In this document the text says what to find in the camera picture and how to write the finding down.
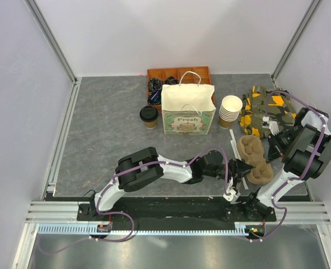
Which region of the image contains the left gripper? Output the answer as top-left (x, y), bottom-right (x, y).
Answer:
top-left (204, 160), bottom-right (253, 190)

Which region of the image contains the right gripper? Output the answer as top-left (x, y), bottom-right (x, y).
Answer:
top-left (265, 124), bottom-right (303, 163)

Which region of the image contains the cardboard cup carrier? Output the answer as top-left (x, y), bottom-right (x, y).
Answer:
top-left (236, 135), bottom-right (274, 185)

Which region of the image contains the green printed paper bag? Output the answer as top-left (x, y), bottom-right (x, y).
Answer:
top-left (161, 71), bottom-right (216, 135)

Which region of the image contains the brown paper coffee cup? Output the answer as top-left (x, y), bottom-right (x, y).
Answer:
top-left (144, 119), bottom-right (157, 129)

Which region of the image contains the black plastic cup lid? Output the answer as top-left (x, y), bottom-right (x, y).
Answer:
top-left (139, 105), bottom-right (158, 122)

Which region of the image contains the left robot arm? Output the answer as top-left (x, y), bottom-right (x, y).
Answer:
top-left (89, 147), bottom-right (253, 220)

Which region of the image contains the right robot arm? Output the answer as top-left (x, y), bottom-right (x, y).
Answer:
top-left (242, 107), bottom-right (331, 221)

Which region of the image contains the white wrapped straw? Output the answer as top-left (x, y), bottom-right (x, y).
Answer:
top-left (229, 129), bottom-right (241, 159)
top-left (241, 177), bottom-right (249, 190)

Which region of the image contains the camouflage cloth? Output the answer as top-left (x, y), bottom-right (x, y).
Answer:
top-left (238, 86), bottom-right (296, 138)

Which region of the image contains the stack of paper cups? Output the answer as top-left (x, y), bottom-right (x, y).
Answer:
top-left (218, 95), bottom-right (243, 129)

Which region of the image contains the blue striped rolled tie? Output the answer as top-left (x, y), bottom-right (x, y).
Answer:
top-left (147, 89), bottom-right (162, 105)

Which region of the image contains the brown rolled tie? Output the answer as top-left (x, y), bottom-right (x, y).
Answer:
top-left (164, 76), bottom-right (179, 85)

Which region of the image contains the dark rolled tie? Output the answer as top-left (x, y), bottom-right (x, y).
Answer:
top-left (148, 77), bottom-right (162, 92)

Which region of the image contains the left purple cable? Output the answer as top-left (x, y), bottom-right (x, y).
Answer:
top-left (37, 146), bottom-right (233, 255)

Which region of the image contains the purple cable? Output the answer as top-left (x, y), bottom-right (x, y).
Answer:
top-left (237, 89), bottom-right (328, 243)
top-left (37, 146), bottom-right (233, 255)

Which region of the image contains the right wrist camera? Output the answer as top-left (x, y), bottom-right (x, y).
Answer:
top-left (262, 116), bottom-right (279, 135)

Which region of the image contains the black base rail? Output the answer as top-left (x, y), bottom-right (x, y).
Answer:
top-left (77, 194), bottom-right (277, 231)

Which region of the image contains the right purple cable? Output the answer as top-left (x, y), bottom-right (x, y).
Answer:
top-left (237, 89), bottom-right (328, 243)

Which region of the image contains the slotted cable duct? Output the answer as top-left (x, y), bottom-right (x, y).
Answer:
top-left (38, 224), bottom-right (264, 236)

